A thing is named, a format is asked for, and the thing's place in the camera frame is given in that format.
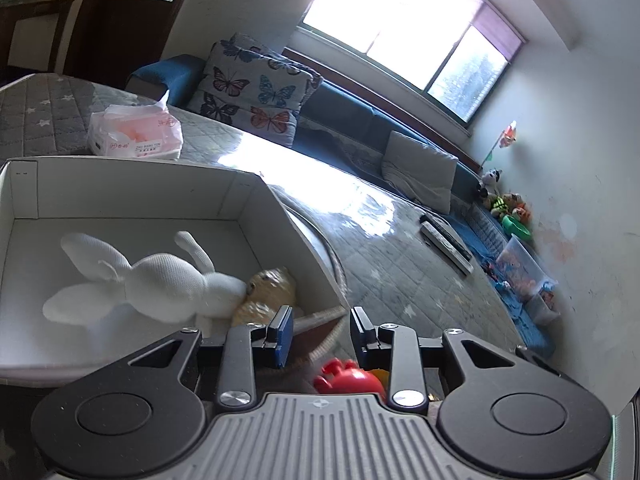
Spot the brown plush bear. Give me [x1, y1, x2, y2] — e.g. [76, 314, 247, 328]
[231, 266, 297, 326]

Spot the white plush rabbit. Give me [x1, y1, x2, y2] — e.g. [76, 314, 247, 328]
[42, 230, 248, 325]

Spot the pile of plush toys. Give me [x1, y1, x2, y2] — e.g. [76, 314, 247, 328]
[487, 192, 532, 226]

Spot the silver remote control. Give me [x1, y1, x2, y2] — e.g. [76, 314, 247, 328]
[420, 223, 473, 277]

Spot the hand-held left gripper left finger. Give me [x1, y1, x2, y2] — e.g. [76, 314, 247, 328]
[127, 306, 294, 409]

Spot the dark wooden door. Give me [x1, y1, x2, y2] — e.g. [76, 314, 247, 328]
[65, 0, 206, 91]

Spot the blue sofa mat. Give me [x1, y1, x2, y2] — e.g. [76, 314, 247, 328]
[450, 200, 556, 361]

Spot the green plastic bowl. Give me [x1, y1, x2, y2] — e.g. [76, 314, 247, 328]
[501, 215, 532, 239]

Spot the grey starred quilted cover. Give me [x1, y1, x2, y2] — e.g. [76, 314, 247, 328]
[0, 72, 526, 391]

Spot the red plastic toy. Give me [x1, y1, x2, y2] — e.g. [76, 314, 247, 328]
[314, 358, 387, 396]

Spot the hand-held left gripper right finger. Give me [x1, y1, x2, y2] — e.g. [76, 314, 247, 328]
[349, 306, 519, 409]

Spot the window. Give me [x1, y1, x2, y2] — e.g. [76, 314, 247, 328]
[285, 0, 528, 136]

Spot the dark wooden cabinet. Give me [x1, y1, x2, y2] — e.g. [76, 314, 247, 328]
[0, 0, 76, 68]

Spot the butterfly print pillow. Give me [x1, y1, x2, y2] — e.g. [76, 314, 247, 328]
[186, 32, 323, 148]

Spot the white cardboard box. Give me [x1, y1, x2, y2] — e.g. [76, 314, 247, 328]
[0, 156, 351, 386]

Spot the small clear plastic bin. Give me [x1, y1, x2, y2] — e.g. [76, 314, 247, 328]
[530, 292, 561, 326]

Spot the black white plush toy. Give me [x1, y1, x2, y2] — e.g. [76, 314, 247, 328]
[475, 167, 503, 202]

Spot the colourful pinwheel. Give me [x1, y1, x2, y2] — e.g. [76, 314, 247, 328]
[482, 121, 518, 171]

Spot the large clear plastic bin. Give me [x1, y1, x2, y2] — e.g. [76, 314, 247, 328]
[495, 234, 558, 303]

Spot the blue sofa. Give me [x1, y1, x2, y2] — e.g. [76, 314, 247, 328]
[125, 55, 558, 361]

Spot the black remote control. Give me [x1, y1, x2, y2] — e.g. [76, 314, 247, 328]
[419, 213, 473, 261]

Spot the grey cushion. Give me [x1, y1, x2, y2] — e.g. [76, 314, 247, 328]
[382, 131, 460, 213]

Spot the pink white tissue pack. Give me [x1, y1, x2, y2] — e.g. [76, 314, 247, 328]
[87, 89, 183, 161]

